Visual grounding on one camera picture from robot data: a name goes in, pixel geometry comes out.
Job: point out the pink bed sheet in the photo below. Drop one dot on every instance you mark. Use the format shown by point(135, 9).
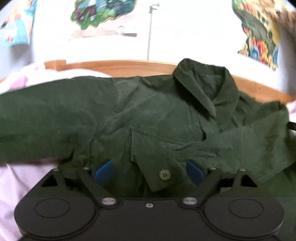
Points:
point(18, 179)

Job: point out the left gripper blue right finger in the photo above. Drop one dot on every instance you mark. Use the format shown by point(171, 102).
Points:
point(206, 184)

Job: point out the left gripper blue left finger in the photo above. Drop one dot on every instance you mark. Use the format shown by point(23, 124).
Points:
point(94, 182)

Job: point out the anime girl green poster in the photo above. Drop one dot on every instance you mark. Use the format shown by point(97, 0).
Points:
point(93, 13)

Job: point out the dark green corduroy shirt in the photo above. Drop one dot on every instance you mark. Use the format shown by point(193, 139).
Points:
point(149, 127)

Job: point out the wooden bed frame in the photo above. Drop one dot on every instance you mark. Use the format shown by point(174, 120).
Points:
point(131, 68)

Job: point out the orange blue anime poster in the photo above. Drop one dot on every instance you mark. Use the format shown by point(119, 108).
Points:
point(16, 29)

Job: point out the colourful floral dragon poster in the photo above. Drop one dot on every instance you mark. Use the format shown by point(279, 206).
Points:
point(260, 21)

